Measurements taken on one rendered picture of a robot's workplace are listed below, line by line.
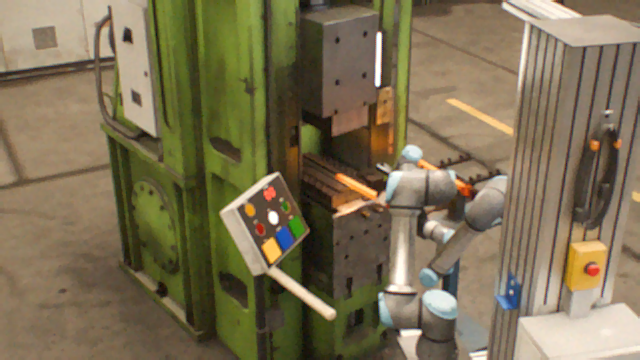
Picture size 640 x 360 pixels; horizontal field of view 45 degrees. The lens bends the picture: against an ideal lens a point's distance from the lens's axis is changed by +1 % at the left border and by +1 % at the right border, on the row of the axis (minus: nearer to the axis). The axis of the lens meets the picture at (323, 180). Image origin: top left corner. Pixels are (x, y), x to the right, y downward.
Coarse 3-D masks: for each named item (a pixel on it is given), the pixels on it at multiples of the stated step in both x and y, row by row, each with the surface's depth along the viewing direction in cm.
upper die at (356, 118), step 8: (304, 112) 342; (344, 112) 330; (352, 112) 333; (360, 112) 336; (304, 120) 343; (312, 120) 339; (320, 120) 334; (328, 120) 329; (336, 120) 328; (344, 120) 331; (352, 120) 334; (360, 120) 338; (320, 128) 335; (328, 128) 331; (336, 128) 330; (344, 128) 333; (352, 128) 336
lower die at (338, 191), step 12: (312, 156) 378; (312, 168) 366; (336, 168) 366; (312, 180) 357; (324, 180) 355; (336, 180) 354; (360, 180) 355; (312, 192) 355; (324, 192) 347; (336, 192) 346; (348, 192) 349; (336, 204) 347
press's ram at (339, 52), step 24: (336, 0) 340; (312, 24) 311; (336, 24) 310; (360, 24) 318; (312, 48) 315; (336, 48) 314; (360, 48) 322; (312, 72) 320; (336, 72) 319; (360, 72) 327; (312, 96) 325; (336, 96) 323; (360, 96) 332
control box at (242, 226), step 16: (272, 176) 312; (256, 192) 300; (288, 192) 316; (240, 208) 290; (256, 208) 297; (272, 208) 305; (240, 224) 290; (256, 224) 295; (272, 224) 302; (304, 224) 318; (240, 240) 293; (256, 240) 292; (256, 256) 293; (256, 272) 296
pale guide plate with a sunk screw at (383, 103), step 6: (378, 90) 356; (384, 90) 358; (390, 90) 360; (378, 96) 357; (384, 96) 359; (390, 96) 362; (378, 102) 358; (384, 102) 362; (390, 102) 363; (378, 108) 359; (384, 108) 362; (390, 108) 364; (378, 114) 361; (384, 114) 363; (390, 114) 366; (378, 120) 362; (384, 120) 365; (390, 120) 367
